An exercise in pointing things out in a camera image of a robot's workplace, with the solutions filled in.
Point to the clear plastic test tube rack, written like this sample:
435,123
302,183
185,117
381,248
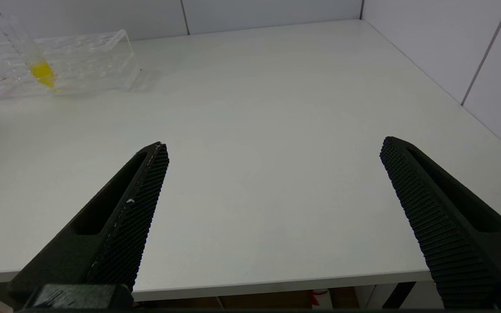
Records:
98,61

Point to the black table leg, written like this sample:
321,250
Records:
398,295

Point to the test tube with yellow pigment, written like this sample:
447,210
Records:
42,71

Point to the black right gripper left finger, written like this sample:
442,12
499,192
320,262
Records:
115,230

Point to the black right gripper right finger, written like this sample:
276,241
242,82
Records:
450,234

